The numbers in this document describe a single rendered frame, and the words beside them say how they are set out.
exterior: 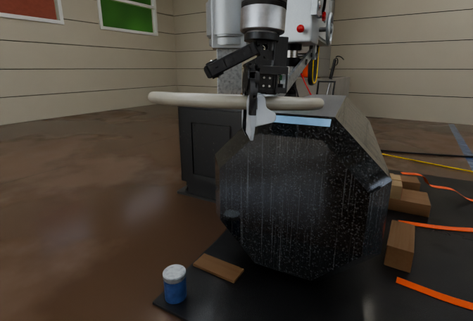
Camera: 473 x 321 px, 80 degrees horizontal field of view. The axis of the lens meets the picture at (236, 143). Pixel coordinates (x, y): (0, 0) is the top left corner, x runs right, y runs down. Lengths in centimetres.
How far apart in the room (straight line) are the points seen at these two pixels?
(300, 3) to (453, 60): 547
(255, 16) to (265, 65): 9
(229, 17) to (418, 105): 512
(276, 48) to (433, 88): 612
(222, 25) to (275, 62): 158
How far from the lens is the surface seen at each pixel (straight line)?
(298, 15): 135
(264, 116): 57
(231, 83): 221
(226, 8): 217
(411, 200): 237
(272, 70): 57
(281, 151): 120
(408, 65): 663
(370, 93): 669
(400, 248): 172
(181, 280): 137
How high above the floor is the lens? 101
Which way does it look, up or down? 15 degrees down
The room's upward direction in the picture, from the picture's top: straight up
